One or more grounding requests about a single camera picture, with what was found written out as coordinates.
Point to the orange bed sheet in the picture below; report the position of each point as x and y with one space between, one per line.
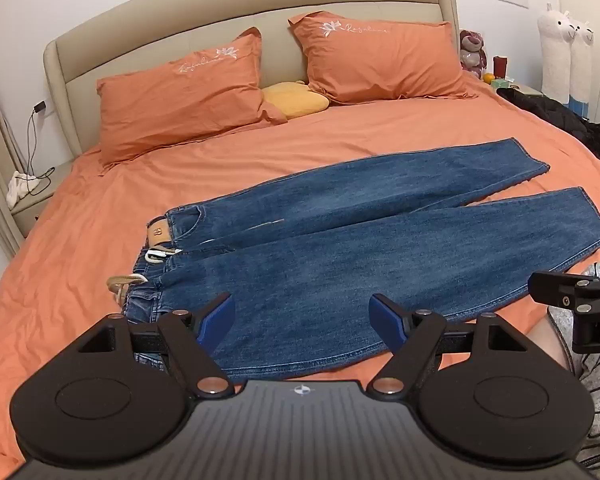
80 240

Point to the beige padded bed headboard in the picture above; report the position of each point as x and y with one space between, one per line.
180 15

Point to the black jacket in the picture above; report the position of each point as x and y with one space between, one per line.
555 115

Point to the blue denim pants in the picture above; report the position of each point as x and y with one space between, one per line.
330 240

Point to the orange embroidered pillow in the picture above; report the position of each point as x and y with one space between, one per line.
180 95
380 60

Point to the pink bear plush toy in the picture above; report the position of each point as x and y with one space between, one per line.
472 52

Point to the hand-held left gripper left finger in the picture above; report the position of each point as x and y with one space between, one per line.
217 316

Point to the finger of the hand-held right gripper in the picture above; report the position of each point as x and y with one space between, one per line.
555 287

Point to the red cup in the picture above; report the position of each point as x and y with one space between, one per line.
500 66

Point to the beige nightstand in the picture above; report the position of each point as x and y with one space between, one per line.
40 205

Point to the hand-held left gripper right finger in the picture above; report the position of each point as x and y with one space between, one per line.
384 316

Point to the yellow cushion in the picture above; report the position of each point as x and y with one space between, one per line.
295 100

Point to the orange fruit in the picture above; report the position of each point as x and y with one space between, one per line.
489 78

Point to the black wall charger plug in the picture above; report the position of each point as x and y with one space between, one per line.
39 107

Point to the white crumpled cloth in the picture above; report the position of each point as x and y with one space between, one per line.
19 190

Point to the white alpaca plush toy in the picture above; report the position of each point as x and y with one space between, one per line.
584 60
555 50

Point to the green box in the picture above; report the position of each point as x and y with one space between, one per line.
503 84

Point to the person's bare leg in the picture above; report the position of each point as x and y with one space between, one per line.
550 345

